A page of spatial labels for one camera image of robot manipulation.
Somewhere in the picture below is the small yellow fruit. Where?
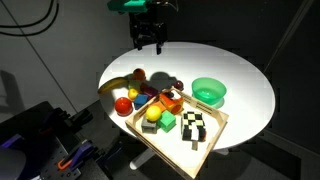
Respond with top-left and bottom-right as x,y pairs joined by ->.
128,88 -> 139,100

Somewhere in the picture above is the black cable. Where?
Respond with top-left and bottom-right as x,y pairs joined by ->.
0,0 -> 60,37

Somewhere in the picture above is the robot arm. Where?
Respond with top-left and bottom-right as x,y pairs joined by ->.
129,0 -> 178,55

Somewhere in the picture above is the light green block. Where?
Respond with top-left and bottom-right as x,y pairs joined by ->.
128,80 -> 141,90

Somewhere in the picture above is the orange fruit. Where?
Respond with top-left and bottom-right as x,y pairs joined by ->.
133,68 -> 146,81

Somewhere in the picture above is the green plastic bowl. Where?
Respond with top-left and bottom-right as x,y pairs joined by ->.
191,77 -> 227,105

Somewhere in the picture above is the green cube in tray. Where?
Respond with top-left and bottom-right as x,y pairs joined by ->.
157,110 -> 176,132

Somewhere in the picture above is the purple black clamp stand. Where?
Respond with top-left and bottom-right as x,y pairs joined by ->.
0,102 -> 122,180

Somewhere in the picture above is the grey block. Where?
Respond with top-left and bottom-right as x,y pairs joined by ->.
141,118 -> 157,134

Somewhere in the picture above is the yellow banana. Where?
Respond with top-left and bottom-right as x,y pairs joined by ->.
97,77 -> 128,94

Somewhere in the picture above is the red apple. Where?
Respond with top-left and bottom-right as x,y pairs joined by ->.
114,97 -> 133,116

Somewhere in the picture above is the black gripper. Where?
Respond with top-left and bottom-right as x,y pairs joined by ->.
129,9 -> 168,55

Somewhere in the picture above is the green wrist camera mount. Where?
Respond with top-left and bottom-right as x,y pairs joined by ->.
107,0 -> 147,13

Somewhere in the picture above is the orange block with hole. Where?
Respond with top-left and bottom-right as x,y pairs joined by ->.
159,92 -> 184,115

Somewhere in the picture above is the purple block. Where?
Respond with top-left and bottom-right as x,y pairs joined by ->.
140,83 -> 158,99

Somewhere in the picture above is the checkered black white cube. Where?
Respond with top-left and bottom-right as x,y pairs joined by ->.
181,111 -> 206,142

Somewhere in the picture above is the dark red plum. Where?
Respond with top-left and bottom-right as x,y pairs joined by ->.
173,80 -> 184,91

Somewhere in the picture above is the blue block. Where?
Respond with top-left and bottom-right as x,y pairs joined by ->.
134,94 -> 148,110

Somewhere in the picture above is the yellow lemon in tray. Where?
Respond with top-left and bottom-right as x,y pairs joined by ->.
145,106 -> 162,122

